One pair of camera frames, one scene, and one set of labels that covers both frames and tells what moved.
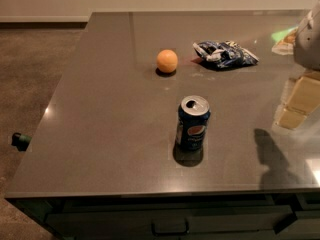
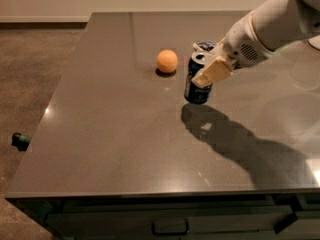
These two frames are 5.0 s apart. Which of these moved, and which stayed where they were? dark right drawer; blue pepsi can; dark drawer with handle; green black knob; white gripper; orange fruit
Moved: blue pepsi can; white gripper
Stayed: green black knob; dark drawer with handle; orange fruit; dark right drawer
